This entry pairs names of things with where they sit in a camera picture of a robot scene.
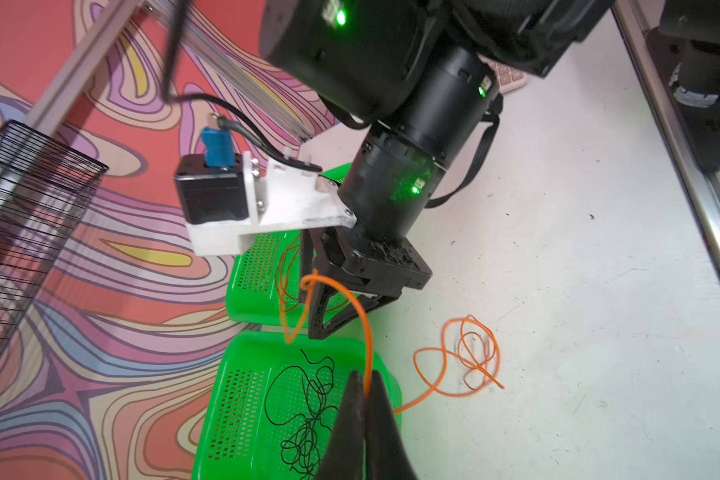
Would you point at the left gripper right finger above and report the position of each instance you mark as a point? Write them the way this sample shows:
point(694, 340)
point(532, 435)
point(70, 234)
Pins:
point(385, 455)

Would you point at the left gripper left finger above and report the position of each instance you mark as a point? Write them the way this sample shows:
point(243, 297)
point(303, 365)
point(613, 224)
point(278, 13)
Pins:
point(344, 455)

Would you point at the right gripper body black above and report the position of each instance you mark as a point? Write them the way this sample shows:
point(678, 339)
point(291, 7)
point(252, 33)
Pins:
point(376, 270)

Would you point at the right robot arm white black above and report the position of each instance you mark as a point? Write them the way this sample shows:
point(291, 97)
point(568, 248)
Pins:
point(418, 77)

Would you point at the right green plastic basket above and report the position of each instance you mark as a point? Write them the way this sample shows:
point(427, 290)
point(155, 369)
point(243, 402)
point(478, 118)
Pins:
point(264, 284)

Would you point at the green plastic basket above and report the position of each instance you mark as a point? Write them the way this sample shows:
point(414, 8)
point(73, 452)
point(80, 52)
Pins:
point(274, 405)
point(264, 284)

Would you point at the middle green plastic basket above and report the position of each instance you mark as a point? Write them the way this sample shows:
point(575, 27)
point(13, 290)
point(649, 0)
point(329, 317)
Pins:
point(274, 405)

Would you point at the white pink calculator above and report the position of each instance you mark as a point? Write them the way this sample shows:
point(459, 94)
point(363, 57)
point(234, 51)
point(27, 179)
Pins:
point(510, 79)

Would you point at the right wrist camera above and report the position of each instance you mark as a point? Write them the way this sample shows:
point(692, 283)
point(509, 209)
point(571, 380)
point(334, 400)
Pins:
point(235, 190)

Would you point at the black wire basket back wall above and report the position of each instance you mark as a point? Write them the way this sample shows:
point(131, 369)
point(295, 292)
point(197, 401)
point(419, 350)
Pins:
point(45, 189)

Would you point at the aluminium rail front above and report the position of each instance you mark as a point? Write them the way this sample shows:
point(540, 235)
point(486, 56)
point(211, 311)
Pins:
point(701, 189)

